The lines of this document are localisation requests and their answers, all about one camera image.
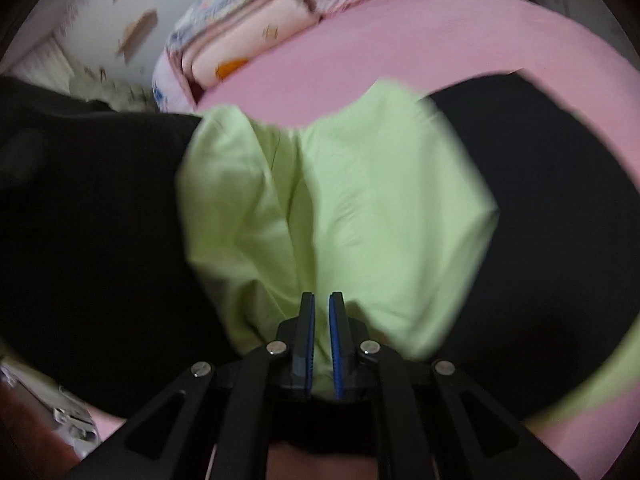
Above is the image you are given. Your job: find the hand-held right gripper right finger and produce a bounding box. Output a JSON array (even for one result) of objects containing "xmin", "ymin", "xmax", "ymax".
[{"xmin": 328, "ymin": 291, "xmax": 581, "ymax": 480}]

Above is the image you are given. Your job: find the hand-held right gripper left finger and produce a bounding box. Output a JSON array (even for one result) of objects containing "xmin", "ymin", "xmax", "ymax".
[{"xmin": 65, "ymin": 292, "xmax": 317, "ymax": 480}]

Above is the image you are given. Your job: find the green and black hooded jacket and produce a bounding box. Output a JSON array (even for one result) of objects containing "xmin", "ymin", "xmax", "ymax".
[{"xmin": 0, "ymin": 74, "xmax": 640, "ymax": 423}]

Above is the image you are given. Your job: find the white cartoon print pillow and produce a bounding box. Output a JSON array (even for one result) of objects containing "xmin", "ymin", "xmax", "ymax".
[{"xmin": 151, "ymin": 35, "xmax": 201, "ymax": 113}]

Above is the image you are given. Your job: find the pink bed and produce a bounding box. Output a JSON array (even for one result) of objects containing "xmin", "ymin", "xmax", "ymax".
[{"xmin": 92, "ymin": 0, "xmax": 640, "ymax": 480}]

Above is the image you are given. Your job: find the folded pink quilt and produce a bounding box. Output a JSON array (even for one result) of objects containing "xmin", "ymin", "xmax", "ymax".
[{"xmin": 181, "ymin": 0, "xmax": 322, "ymax": 93}]

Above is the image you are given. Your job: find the olive puffer jacket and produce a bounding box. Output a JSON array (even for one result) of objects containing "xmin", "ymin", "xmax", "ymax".
[{"xmin": 69, "ymin": 67, "xmax": 157, "ymax": 112}]

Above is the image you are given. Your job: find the wooden wall shelf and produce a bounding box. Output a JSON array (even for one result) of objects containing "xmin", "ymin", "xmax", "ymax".
[{"xmin": 115, "ymin": 9, "xmax": 159, "ymax": 63}]

